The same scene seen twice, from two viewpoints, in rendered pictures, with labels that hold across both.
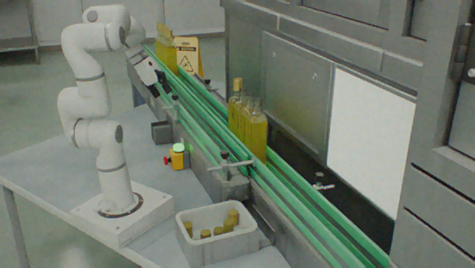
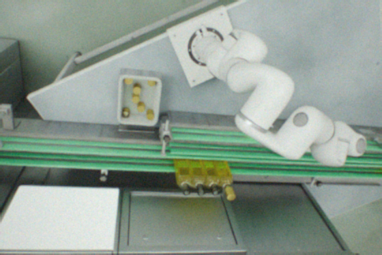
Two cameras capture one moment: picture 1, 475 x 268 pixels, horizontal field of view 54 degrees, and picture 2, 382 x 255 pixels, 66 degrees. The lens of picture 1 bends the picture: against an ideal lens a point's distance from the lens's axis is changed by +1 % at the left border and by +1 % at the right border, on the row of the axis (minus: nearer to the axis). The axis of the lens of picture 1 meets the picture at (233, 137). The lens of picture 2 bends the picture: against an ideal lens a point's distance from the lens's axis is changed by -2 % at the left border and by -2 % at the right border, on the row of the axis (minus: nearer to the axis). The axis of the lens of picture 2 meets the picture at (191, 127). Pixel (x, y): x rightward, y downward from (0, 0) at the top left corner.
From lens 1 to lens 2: 117 cm
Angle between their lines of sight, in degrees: 47
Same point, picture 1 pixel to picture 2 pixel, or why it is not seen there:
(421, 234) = not seen: outside the picture
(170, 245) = (153, 64)
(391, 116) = (41, 236)
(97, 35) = (249, 107)
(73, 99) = (237, 49)
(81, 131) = (228, 43)
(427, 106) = not seen: outside the picture
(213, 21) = not seen: outside the picture
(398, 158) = (35, 215)
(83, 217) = (207, 15)
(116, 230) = (172, 34)
